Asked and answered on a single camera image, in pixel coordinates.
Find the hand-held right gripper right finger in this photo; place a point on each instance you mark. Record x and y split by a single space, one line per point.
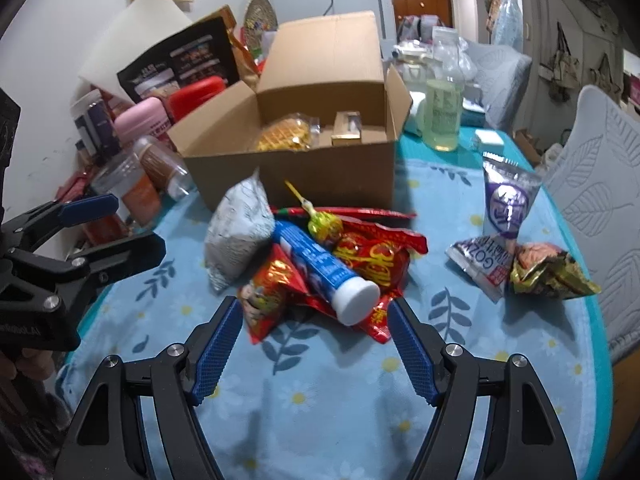
410 350

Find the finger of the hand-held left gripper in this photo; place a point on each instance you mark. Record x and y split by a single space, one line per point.
125 250
90 206

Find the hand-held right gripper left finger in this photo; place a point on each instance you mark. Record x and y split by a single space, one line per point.
220 345

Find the small red snack packet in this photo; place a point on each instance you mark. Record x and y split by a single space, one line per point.
265 300

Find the large red snack packet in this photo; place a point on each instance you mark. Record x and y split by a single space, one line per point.
380 260

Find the white purple packet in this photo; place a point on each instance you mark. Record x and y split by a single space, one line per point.
480 267

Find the grey white snack bag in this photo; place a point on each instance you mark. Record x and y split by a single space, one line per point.
240 235

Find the blue candy tube white cap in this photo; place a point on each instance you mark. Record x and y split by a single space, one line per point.
320 270

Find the long red white packet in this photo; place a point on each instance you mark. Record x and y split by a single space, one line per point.
370 212

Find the yellow green lollipop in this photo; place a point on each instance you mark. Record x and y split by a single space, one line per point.
322 225

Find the gold green snack packet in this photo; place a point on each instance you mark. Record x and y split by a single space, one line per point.
545 272

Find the purple silver pouch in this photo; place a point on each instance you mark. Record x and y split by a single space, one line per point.
507 205

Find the brown cardboard box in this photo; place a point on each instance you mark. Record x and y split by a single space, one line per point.
300 175

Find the person's left hand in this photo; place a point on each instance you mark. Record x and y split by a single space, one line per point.
30 366

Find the red flat packet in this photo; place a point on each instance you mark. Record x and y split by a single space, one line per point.
75 187

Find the clear jar orange contents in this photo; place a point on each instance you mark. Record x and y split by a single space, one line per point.
135 190

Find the dark jar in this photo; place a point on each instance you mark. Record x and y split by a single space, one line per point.
92 122

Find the clear cup brown contents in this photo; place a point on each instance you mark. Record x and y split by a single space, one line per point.
160 160

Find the blue floral tablecloth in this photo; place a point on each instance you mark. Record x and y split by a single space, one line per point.
320 385

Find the pink jar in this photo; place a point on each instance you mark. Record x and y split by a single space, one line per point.
140 120

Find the red plastic container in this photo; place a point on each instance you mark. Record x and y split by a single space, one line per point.
195 95

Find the black snack bag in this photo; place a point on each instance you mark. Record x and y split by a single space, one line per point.
185 60

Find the white foam board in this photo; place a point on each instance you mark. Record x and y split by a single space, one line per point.
135 35

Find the yellow waffle packet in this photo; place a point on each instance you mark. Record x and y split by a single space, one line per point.
282 135

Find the brown snack bag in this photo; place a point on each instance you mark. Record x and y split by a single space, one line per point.
245 60

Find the white charger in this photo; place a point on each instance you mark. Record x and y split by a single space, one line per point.
487 137

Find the small gold box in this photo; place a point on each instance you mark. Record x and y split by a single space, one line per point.
345 130

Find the clear bottle yellow liquid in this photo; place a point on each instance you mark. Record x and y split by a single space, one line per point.
442 120

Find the small cardboard floor box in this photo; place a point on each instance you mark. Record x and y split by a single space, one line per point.
527 147

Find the grey quilted chair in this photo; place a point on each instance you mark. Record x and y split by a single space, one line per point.
595 195
500 80

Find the round woven plate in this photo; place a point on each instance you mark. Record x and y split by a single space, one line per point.
260 12

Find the clear plastic bag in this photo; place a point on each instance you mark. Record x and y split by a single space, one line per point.
467 65

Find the hanging canvas bag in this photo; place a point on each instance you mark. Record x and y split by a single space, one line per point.
557 65
606 80

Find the grey red backpack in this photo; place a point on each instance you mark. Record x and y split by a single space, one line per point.
417 25

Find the hanging blue plastic bag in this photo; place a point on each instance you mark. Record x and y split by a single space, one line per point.
507 15

